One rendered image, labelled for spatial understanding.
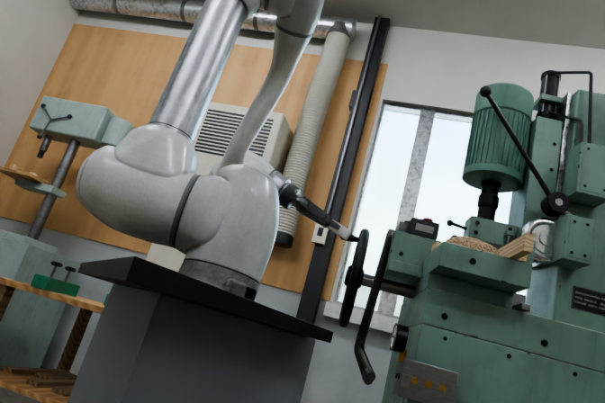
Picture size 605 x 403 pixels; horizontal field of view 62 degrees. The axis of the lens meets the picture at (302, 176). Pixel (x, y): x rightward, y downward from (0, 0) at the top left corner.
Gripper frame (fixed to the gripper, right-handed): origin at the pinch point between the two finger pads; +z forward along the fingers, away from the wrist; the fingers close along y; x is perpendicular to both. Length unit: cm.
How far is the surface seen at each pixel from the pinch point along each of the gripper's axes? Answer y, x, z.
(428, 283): -17.6, 2.6, 27.9
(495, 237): -1.1, -23.6, 38.4
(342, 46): 129, -128, -77
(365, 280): 0.6, 8.0, 14.2
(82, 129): 117, 10, -168
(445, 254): -27.8, -3.2, 26.5
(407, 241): -4.8, -7.0, 18.2
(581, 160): -17, -49, 45
